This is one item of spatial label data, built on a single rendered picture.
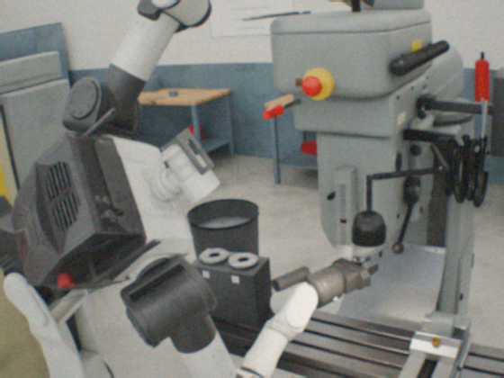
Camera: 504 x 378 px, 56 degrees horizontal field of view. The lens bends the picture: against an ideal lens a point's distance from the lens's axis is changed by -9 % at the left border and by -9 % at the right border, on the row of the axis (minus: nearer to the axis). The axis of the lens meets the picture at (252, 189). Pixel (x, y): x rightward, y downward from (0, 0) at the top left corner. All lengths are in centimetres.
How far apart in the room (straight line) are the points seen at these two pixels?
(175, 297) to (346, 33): 57
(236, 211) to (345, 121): 253
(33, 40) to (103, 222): 739
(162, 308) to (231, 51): 568
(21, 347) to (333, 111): 212
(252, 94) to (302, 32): 539
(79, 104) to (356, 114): 57
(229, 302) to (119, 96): 78
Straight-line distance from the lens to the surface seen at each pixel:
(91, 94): 105
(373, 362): 147
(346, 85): 99
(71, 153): 91
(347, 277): 129
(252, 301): 156
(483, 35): 538
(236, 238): 321
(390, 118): 108
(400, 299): 173
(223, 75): 657
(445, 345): 136
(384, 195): 119
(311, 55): 101
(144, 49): 108
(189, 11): 109
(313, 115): 114
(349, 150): 117
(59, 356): 134
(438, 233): 169
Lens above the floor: 192
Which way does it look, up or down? 20 degrees down
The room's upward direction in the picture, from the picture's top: 5 degrees counter-clockwise
